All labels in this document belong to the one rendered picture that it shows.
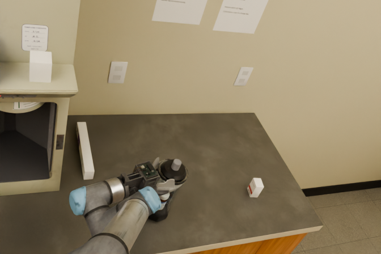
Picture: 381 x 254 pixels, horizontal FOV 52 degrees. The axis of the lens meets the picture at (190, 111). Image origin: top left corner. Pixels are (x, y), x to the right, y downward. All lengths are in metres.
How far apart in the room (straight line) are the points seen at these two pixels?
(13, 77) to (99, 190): 0.40
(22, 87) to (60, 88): 0.09
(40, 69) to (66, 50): 0.11
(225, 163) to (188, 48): 0.54
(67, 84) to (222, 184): 0.89
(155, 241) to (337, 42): 1.33
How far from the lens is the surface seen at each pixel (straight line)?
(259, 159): 1.90
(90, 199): 1.19
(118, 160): 1.65
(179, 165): 1.33
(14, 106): 1.24
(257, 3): 1.75
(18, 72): 1.08
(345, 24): 2.11
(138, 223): 0.99
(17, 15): 1.04
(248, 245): 1.74
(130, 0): 1.55
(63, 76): 1.08
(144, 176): 1.26
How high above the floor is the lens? 2.17
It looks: 38 degrees down
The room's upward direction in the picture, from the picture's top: 21 degrees clockwise
